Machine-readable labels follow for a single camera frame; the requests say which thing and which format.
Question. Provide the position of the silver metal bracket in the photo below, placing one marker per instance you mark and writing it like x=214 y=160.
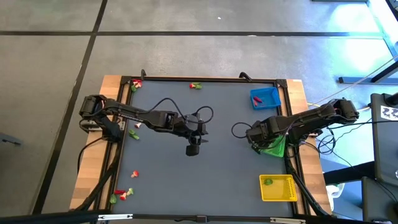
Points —
x=115 y=216
x=287 y=220

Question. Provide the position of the dark gray cart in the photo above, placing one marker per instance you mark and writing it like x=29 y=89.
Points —
x=385 y=149

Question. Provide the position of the green cap toy mushroom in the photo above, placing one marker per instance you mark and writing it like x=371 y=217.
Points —
x=130 y=191

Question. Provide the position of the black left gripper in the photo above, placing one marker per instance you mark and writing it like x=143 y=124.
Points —
x=186 y=126

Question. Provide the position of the yellow plastic basket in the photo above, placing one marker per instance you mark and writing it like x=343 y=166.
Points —
x=280 y=193

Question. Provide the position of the gray table mat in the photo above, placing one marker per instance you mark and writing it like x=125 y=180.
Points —
x=202 y=180

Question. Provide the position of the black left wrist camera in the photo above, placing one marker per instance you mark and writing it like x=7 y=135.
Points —
x=192 y=151

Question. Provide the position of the white patterned sticker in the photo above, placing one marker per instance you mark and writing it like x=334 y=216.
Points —
x=388 y=112

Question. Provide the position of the gray floor object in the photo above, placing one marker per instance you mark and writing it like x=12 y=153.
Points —
x=9 y=140

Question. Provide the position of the toy pieces mid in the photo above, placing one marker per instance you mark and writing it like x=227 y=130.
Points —
x=133 y=134

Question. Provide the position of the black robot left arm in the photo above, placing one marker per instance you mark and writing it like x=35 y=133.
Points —
x=136 y=114

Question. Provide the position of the brown cap toy mushroom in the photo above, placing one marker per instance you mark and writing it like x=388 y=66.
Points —
x=137 y=125

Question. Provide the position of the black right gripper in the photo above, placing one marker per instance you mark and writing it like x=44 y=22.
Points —
x=261 y=133

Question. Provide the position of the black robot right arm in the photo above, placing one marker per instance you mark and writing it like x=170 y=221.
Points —
x=311 y=116

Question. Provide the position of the dark gray cabinet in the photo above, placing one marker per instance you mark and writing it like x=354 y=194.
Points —
x=379 y=199

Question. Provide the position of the green plastic basket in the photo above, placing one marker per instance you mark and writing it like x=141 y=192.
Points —
x=278 y=151

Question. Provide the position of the blue plastic basket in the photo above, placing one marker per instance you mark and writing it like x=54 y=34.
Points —
x=270 y=93

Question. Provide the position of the white crumpled object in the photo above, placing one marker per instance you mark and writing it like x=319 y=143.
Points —
x=334 y=191

